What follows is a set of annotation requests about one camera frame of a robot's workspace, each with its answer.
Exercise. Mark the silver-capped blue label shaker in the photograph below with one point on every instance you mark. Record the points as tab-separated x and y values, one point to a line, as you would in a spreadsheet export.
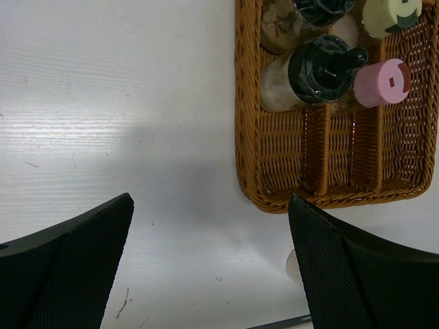
292	267

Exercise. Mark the pink-capped spice bottle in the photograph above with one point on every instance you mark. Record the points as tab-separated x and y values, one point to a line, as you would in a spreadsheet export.
380	84

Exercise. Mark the black-capped white spice bottle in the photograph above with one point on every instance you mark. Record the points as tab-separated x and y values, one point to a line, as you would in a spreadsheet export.
321	70

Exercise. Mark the green-capped white spice bottle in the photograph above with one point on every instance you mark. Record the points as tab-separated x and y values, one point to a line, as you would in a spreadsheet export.
370	21

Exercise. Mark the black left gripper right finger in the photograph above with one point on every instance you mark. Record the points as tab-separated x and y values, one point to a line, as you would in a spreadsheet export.
354	279

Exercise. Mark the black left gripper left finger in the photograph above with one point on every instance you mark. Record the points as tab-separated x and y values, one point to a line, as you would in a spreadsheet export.
61	277

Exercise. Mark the aluminium table edge rail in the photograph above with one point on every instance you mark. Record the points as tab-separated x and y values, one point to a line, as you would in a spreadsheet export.
287	323

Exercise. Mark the black-capped brown spice bottle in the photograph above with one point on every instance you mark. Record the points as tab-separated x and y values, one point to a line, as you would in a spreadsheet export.
287	23

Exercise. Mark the brown wicker cutlery tray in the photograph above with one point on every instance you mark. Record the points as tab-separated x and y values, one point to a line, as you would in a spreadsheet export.
370	157

